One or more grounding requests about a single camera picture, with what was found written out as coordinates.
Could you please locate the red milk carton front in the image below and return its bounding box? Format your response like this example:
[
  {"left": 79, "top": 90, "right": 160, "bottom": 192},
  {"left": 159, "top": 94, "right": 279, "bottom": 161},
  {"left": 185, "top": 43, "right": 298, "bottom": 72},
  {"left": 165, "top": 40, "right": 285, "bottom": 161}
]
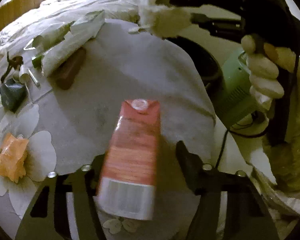
[{"left": 97, "top": 99, "right": 161, "bottom": 220}]

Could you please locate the red milk carton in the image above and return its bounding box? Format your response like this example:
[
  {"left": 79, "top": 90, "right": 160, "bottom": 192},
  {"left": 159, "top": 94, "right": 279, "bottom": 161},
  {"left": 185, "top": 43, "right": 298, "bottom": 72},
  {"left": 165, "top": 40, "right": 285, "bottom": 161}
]
[
  {"left": 97, "top": 99, "right": 161, "bottom": 220},
  {"left": 51, "top": 47, "right": 87, "bottom": 90}
]

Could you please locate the black round trash bin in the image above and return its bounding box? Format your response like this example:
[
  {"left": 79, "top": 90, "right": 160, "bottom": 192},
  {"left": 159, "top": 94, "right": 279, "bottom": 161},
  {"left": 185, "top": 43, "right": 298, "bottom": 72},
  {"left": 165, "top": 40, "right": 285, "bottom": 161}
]
[{"left": 167, "top": 36, "right": 222, "bottom": 86}]

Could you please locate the white gloved right hand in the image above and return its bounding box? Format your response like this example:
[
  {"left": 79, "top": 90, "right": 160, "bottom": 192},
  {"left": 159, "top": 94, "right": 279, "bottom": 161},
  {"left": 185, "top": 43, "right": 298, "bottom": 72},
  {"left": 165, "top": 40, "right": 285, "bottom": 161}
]
[{"left": 241, "top": 35, "right": 296, "bottom": 111}]

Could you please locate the orange plastic wrapper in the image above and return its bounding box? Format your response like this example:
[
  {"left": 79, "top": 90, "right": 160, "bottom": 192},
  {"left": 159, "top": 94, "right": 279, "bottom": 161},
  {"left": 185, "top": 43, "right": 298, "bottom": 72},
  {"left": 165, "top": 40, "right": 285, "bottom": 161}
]
[{"left": 0, "top": 133, "right": 29, "bottom": 184}]

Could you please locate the grey floral table cloth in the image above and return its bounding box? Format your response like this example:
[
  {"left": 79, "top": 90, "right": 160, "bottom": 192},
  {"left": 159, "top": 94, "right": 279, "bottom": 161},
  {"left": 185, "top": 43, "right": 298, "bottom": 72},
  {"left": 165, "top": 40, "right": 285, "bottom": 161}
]
[{"left": 0, "top": 20, "right": 217, "bottom": 239}]

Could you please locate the mint green appliance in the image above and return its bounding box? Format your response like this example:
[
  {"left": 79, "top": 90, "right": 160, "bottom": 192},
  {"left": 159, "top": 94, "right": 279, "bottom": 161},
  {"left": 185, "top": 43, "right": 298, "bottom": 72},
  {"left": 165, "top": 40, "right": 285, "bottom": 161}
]
[{"left": 212, "top": 49, "right": 261, "bottom": 128}]

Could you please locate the dark green crumpled packet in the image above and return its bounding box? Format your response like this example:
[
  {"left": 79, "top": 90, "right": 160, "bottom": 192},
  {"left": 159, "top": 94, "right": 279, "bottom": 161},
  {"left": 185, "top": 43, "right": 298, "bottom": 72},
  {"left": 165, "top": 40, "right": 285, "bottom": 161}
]
[{"left": 0, "top": 79, "right": 26, "bottom": 113}]

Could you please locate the bed with white duvet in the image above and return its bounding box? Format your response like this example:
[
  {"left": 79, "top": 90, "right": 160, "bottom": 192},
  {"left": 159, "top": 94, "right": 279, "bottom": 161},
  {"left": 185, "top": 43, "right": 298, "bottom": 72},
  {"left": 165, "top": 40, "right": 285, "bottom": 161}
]
[{"left": 0, "top": 0, "right": 139, "bottom": 60}]

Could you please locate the white printed plastic bag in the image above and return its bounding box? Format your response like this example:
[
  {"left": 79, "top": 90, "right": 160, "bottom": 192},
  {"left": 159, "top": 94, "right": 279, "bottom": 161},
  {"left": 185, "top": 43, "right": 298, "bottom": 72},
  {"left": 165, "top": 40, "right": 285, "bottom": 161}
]
[{"left": 41, "top": 10, "right": 106, "bottom": 77}]

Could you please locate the brown padded headboard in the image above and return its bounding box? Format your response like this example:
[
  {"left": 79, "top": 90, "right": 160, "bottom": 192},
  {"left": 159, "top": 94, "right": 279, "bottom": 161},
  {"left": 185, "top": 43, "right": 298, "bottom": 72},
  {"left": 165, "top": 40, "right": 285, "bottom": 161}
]
[{"left": 0, "top": 0, "right": 45, "bottom": 31}]

